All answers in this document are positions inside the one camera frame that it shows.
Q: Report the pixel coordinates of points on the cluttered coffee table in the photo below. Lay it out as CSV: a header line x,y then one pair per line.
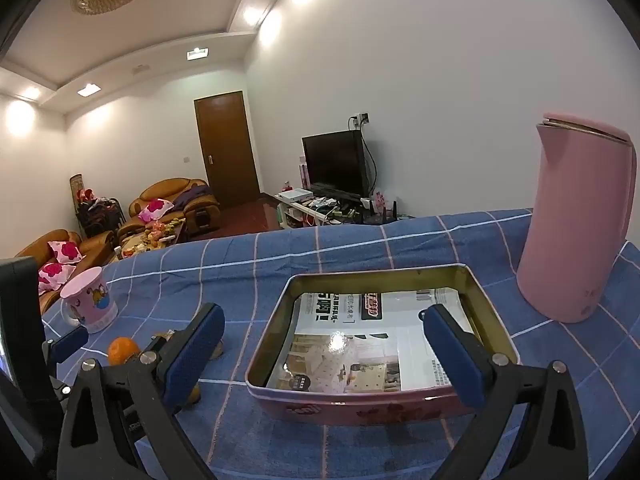
x,y
150,237

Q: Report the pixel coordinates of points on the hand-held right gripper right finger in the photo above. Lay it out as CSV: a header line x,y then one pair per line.
x,y
455,355

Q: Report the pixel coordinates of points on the printed newspaper sheet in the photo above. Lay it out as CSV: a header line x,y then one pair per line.
x,y
360,355

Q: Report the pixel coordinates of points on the patterned upright board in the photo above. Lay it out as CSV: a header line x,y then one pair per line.
x,y
77,187

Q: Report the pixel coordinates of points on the purple blanket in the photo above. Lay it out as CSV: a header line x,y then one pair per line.
x,y
192,195

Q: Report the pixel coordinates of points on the square ceiling light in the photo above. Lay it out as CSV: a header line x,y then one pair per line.
x,y
88,89
197,53

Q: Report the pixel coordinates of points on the brown wooden door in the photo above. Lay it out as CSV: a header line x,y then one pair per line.
x,y
227,150

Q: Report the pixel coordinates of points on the white television stand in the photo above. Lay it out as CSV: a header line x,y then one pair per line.
x,y
305,212

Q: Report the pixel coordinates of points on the pink patterned packet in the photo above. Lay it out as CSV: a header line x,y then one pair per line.
x,y
381,200

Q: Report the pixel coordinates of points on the black television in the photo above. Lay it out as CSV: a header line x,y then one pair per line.
x,y
332,160

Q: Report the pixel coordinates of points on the wall power outlet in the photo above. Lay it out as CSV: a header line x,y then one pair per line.
x,y
361,119

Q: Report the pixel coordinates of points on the orange leather sofa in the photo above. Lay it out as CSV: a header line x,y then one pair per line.
x,y
95,250

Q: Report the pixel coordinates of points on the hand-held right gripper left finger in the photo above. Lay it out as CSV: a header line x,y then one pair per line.
x,y
195,357

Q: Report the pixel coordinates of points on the dark cluttered rack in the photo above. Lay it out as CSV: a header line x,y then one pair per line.
x,y
100,217

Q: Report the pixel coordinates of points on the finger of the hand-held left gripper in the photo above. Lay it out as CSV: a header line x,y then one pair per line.
x,y
67,342

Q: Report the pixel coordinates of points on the blue plaid cloth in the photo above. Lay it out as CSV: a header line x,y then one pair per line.
x,y
350,245

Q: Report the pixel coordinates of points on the orange leather armchair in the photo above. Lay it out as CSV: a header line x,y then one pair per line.
x,y
200,205

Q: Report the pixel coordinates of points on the tall pink box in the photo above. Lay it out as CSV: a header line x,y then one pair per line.
x,y
303,170

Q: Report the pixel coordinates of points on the black router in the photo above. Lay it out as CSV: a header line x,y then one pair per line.
x,y
380,215

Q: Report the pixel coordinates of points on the pink tin tray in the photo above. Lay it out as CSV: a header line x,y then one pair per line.
x,y
325,408

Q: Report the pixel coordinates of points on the pink cartoon mug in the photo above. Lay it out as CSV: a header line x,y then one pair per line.
x,y
92,300

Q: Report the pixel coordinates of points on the pink electric kettle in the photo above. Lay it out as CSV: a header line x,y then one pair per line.
x,y
575,210

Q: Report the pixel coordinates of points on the pink floral cushion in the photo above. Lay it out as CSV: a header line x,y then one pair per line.
x,y
155,210
55,275
65,251

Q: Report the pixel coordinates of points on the white set-top box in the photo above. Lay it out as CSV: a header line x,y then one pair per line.
x,y
295,195

